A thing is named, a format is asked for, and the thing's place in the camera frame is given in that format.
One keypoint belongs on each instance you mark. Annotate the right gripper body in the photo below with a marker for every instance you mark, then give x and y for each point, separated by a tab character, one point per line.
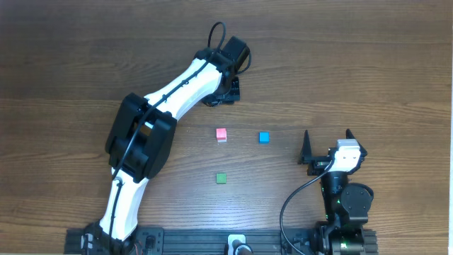
318	164

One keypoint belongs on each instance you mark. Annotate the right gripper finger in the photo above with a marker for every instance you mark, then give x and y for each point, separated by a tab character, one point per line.
350	134
306	152

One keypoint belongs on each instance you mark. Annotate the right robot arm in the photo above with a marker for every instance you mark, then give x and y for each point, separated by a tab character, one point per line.
348	203

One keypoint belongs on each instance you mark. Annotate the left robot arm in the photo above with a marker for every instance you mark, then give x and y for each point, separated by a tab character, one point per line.
193	83

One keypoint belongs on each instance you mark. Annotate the blue cube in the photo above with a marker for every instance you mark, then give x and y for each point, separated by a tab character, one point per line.
264	137

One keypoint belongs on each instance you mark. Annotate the red cube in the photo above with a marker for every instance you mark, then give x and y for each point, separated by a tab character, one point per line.
221	133

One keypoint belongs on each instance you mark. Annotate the green cube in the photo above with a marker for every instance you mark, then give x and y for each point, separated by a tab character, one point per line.
221	178

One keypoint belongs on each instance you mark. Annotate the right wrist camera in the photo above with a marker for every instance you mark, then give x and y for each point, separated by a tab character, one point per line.
347	156

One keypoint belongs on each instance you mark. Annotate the mounting rail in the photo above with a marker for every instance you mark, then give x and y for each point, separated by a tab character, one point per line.
205	241

